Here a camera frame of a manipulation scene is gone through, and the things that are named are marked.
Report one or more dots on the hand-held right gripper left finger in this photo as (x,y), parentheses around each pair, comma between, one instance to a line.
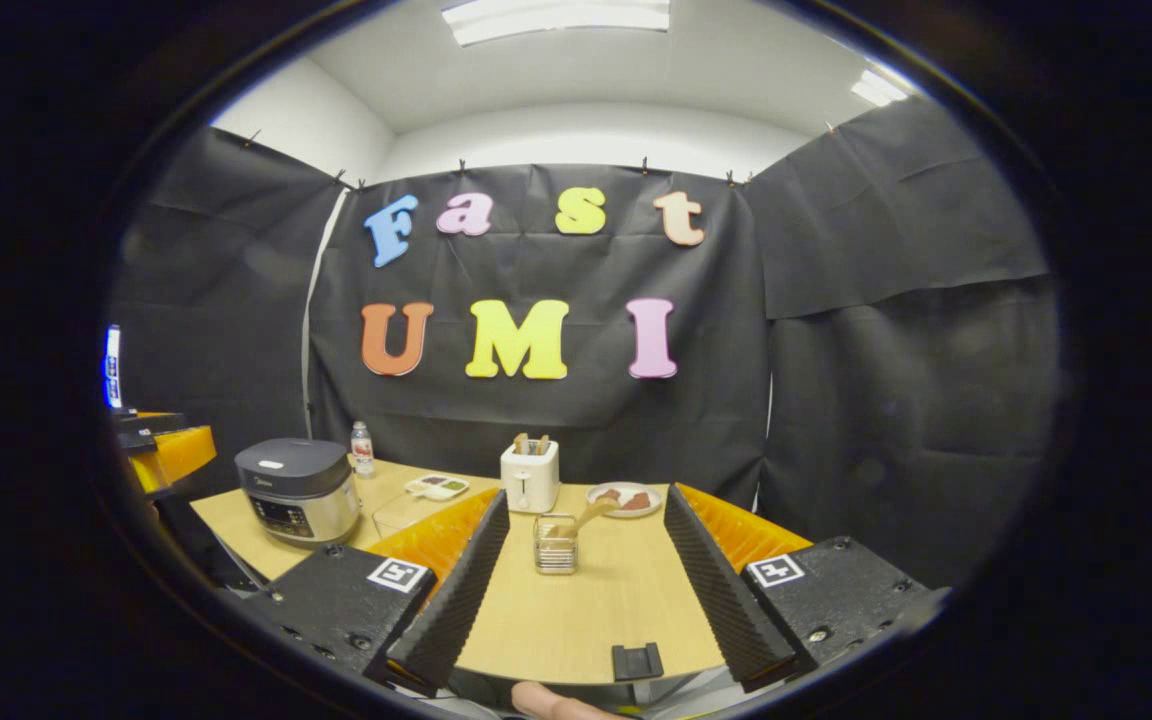
(451,600)

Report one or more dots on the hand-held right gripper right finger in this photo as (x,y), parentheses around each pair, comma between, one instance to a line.
(726,600)

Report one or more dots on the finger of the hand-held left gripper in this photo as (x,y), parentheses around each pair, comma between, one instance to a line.
(176,458)

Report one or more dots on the dark grey rice cooker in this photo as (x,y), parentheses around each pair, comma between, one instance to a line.
(296,490)

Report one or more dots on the cream rice box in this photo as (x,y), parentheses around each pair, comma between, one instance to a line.
(411,515)

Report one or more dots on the computer monitor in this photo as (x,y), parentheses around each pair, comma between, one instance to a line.
(113,365)

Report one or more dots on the black table clamp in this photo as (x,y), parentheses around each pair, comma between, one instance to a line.
(638,663)

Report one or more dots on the white divided dish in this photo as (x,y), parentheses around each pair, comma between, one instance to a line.
(436,487)

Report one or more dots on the white round plate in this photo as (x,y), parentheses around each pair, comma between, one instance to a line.
(626,514)

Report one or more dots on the red meat piece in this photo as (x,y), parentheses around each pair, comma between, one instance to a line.
(636,501)
(608,496)

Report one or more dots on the white toaster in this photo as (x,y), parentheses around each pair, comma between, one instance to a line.
(530,480)

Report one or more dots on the small clear bottle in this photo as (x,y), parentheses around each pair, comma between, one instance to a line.
(363,455)

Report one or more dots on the ceiling light panel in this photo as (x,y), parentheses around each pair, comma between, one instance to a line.
(556,18)
(879,88)

